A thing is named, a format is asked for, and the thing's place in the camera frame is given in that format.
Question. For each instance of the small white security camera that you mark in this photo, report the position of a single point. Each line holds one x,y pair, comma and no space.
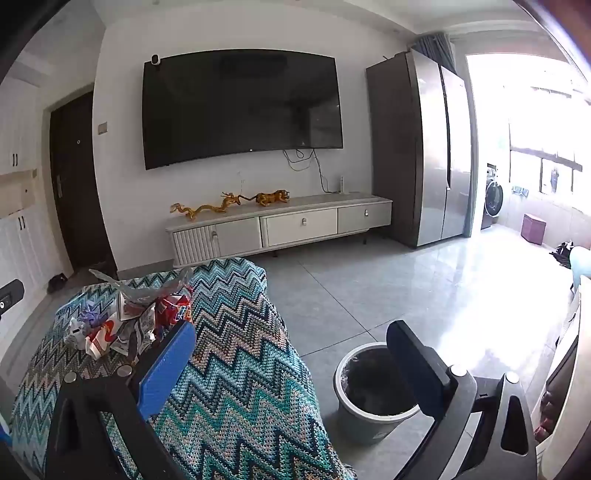
156,60

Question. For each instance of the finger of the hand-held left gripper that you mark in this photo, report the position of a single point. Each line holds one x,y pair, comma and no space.
11,295

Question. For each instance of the dark brown entrance door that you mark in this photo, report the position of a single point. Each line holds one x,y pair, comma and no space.
78,184

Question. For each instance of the balcony window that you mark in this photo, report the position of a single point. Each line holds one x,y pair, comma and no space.
549,166

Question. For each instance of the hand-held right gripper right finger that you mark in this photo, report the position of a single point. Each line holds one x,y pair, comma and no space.
415,369

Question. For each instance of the grey trash bin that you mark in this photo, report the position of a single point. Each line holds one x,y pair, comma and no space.
360,415

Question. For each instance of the silver double-door refrigerator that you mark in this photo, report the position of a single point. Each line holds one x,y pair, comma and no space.
415,152

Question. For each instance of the purple wrapper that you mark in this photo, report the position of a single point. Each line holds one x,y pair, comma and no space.
87,318

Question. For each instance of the red snack packet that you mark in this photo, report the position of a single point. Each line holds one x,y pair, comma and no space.
173,311

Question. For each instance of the white hallway cabinet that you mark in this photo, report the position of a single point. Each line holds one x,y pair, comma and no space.
21,249

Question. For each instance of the light blue chair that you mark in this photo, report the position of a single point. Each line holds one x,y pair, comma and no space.
581,263

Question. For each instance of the black bag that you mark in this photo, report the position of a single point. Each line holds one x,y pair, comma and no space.
563,254

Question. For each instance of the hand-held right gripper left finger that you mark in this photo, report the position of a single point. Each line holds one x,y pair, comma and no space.
167,369

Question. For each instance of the large black wall television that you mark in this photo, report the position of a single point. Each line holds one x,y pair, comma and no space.
240,106

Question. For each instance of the white television cabinet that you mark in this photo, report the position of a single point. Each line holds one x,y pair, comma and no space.
295,226

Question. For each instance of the golden dragon figurine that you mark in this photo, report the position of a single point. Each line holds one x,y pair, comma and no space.
203,210

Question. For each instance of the black shoes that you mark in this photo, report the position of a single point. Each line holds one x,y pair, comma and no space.
57,283

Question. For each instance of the clear plastic wrapper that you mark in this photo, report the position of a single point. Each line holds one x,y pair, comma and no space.
134,295

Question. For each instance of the grey curtain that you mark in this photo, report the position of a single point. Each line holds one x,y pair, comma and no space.
436,48

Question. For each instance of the beige wall switch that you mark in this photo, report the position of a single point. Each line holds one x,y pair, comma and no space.
102,128

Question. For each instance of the white printed packet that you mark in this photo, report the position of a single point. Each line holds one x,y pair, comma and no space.
131,332

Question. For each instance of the zigzag knitted blanket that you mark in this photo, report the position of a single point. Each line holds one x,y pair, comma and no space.
240,360

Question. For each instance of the grey washing machine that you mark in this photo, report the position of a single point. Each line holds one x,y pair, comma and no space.
493,198

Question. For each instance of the purple storage stool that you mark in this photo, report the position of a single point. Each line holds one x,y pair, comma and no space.
533,228

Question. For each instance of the white power strip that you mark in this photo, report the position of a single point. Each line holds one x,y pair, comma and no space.
342,184

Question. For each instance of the golden tiger figurine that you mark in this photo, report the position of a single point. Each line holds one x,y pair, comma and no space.
270,198

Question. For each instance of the white red wrapper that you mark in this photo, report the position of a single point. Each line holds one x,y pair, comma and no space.
104,334

